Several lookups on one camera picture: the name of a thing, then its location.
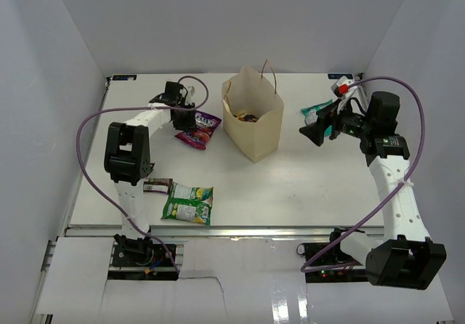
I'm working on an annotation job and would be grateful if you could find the aluminium front table rail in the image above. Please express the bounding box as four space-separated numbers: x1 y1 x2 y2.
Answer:
57 225 386 241

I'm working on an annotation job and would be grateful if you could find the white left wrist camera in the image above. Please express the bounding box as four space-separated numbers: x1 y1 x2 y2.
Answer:
180 85 195 105

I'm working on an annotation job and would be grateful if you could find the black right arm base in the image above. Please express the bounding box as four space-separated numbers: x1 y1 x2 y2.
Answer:
296 243 368 284

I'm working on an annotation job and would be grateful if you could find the brown paper bag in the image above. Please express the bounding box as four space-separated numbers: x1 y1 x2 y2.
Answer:
222 66 284 163

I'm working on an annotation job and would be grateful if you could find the teal snack packet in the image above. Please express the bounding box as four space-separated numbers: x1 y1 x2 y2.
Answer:
299 100 333 138

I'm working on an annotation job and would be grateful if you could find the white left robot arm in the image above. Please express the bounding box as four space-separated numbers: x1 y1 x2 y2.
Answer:
104 81 195 265

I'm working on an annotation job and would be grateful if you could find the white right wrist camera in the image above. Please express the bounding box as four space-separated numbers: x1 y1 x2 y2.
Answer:
331 76 358 99

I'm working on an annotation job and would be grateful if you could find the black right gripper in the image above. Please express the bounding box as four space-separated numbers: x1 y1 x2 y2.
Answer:
299 97 373 147

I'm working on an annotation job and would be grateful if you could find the green candy bag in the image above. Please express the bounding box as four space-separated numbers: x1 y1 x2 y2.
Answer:
161 182 214 226

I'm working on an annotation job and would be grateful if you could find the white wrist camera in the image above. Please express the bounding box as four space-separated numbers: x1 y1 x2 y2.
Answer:
331 76 358 99
180 85 195 105

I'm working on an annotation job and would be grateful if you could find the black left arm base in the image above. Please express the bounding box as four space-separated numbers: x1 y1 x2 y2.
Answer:
108 243 178 281

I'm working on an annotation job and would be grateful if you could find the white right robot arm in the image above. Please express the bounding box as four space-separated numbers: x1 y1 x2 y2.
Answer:
299 92 447 290

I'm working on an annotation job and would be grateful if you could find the blue left table label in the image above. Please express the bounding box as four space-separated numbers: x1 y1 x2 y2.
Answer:
111 74 137 81

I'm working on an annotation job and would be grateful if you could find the purple nut snack bag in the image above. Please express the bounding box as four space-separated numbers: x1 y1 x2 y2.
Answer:
245 114 259 123

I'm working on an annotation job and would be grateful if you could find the red purple candy bag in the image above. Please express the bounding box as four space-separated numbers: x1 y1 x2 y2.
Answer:
174 111 222 150

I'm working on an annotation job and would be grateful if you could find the brown chocolate bar wrapper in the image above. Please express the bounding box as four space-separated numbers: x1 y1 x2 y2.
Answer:
142 178 174 195

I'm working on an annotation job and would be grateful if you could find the blue right table label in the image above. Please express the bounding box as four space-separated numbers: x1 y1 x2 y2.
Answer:
327 73 354 80

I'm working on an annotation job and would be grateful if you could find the blue table label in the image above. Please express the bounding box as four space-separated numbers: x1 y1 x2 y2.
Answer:
327 73 354 80
111 74 137 81

